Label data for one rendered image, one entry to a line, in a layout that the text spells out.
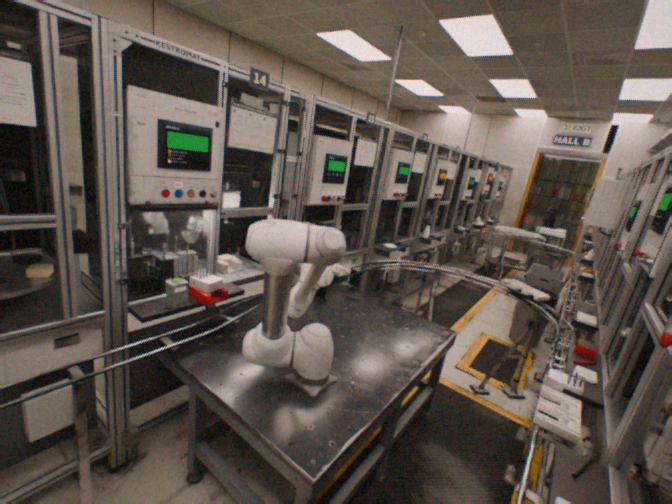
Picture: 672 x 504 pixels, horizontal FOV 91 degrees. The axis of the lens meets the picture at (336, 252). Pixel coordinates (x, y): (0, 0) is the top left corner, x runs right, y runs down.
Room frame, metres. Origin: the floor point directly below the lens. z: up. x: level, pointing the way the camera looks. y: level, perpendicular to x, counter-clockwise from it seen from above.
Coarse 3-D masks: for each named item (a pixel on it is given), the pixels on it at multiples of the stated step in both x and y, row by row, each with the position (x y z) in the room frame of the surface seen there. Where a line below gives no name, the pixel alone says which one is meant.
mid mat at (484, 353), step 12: (480, 336) 3.42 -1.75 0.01; (480, 348) 3.13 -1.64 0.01; (492, 348) 3.17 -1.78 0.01; (504, 348) 3.21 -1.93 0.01; (516, 348) 3.25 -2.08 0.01; (468, 360) 2.86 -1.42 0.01; (480, 360) 2.89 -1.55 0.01; (492, 360) 2.93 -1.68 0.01; (516, 360) 3.00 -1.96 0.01; (528, 360) 3.05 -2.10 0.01; (468, 372) 2.66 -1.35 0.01; (480, 372) 2.68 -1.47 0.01; (504, 372) 2.74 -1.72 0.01; (492, 384) 2.54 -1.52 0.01
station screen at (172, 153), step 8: (168, 128) 1.45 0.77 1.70; (176, 128) 1.48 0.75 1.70; (184, 128) 1.51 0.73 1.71; (200, 136) 1.57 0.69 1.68; (208, 136) 1.61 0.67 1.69; (208, 144) 1.61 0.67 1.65; (168, 152) 1.46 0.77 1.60; (176, 152) 1.48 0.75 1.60; (184, 152) 1.51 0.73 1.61; (192, 152) 1.54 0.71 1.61; (200, 152) 1.58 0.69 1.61; (208, 152) 1.61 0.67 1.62; (168, 160) 1.46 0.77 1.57; (176, 160) 1.48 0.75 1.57; (184, 160) 1.51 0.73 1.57; (192, 160) 1.55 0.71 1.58; (200, 160) 1.58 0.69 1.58; (208, 160) 1.61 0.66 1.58
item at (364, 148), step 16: (320, 112) 2.31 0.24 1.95; (336, 112) 2.45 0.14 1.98; (320, 128) 2.33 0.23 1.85; (336, 128) 2.47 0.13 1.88; (368, 128) 2.80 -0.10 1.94; (384, 128) 3.00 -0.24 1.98; (368, 144) 2.82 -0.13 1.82; (384, 144) 3.04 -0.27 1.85; (352, 160) 2.68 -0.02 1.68; (368, 160) 2.86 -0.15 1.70; (352, 176) 2.71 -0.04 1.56; (368, 176) 2.90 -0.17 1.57; (352, 192) 2.74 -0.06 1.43; (304, 208) 2.28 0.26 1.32; (320, 208) 2.42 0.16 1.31; (336, 208) 2.59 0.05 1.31; (320, 224) 2.45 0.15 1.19; (352, 224) 3.19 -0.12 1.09; (368, 224) 3.02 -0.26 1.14
